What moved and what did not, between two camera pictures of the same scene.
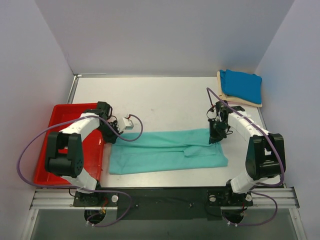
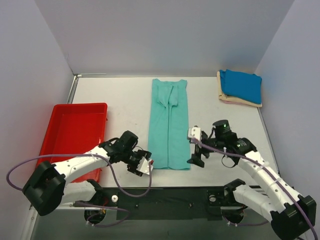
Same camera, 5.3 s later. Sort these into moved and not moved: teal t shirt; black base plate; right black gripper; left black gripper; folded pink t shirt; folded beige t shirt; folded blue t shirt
Moved: left black gripper; teal t shirt; right black gripper
Not moved: folded blue t shirt; folded pink t shirt; folded beige t shirt; black base plate
